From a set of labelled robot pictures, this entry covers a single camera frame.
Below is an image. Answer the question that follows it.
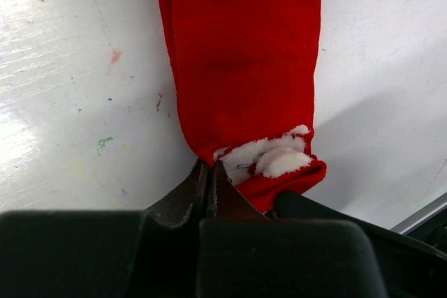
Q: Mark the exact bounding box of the aluminium frame rail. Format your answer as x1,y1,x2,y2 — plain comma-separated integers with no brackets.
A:
391,193,446,242

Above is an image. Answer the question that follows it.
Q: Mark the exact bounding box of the red sock with white print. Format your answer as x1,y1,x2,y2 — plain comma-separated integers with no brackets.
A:
159,0,327,213

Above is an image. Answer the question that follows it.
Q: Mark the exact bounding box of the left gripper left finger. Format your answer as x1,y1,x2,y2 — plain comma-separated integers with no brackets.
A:
1,161,208,297

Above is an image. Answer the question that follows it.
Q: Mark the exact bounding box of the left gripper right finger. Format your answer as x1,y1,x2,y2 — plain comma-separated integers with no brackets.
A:
198,163,388,297

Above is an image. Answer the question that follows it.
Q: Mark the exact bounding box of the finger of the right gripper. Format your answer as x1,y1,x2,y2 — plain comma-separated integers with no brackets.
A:
274,191,446,297

